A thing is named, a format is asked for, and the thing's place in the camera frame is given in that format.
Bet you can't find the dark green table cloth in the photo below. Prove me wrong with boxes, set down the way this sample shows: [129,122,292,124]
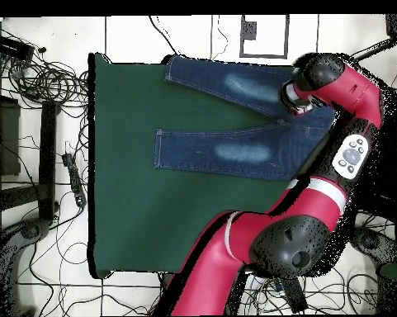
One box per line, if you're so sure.
[87,52,333,281]

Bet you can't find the black stand beam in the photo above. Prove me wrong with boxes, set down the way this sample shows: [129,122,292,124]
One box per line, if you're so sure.
[37,99,59,222]

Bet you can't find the tangled black cable coil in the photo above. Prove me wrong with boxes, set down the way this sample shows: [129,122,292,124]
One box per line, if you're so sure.
[6,55,90,110]

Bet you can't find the small grey box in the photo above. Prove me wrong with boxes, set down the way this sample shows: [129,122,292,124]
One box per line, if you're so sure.
[241,20,258,40]

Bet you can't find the grey rectangular frame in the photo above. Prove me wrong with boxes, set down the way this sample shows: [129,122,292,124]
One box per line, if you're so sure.
[239,14,290,60]

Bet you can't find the dark flat panel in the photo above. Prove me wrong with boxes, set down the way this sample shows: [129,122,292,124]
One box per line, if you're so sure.
[0,93,21,177]
[379,111,397,212]

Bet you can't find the blue denim jeans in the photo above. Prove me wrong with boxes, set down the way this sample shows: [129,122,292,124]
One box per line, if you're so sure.
[153,54,337,182]

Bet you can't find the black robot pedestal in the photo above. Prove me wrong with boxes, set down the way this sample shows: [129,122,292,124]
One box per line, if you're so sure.
[159,272,182,295]

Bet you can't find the black electronics box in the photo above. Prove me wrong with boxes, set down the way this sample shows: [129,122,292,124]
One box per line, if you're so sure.
[0,33,35,61]

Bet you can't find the long black power strip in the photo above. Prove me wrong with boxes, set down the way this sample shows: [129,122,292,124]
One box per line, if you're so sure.
[280,277,309,314]

